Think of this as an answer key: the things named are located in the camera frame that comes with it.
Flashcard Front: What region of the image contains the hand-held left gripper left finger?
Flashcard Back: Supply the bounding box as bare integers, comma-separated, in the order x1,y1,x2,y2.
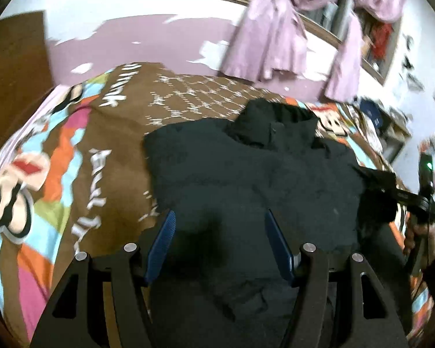
29,209,177,348

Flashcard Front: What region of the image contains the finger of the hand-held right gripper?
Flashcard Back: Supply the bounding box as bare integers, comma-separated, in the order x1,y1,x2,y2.
359,166,398,190
362,188,398,222

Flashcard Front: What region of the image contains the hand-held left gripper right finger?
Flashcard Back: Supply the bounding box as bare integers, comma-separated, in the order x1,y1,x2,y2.
264,208,409,348

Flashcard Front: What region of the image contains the black padded jacket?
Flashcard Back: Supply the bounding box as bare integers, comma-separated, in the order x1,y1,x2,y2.
142,99,407,348

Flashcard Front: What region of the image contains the person's right hand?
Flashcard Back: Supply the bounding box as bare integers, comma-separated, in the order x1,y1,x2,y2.
402,221,435,263

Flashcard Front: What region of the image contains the wooden desk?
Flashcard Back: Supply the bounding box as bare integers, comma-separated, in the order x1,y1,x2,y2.
377,105,412,164

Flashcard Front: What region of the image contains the blue bag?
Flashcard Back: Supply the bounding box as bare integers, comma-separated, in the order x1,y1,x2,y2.
359,98,385,128

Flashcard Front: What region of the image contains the narrow pink curtain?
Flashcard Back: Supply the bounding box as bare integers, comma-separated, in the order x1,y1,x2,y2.
324,0,410,103

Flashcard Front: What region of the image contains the brown cartoon printed blanket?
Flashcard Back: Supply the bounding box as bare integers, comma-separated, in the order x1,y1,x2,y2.
0,61,435,348

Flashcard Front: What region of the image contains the red hanging cloth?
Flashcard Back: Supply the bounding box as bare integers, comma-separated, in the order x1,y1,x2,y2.
370,22,394,59

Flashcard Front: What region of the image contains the wooden framed barred window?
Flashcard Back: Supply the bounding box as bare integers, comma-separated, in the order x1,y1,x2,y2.
212,0,403,85

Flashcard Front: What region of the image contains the wide pink curtain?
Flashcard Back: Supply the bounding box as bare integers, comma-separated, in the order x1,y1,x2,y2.
220,0,352,82

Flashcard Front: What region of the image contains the wooden headboard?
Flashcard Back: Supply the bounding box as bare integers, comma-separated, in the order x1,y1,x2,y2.
0,11,55,169

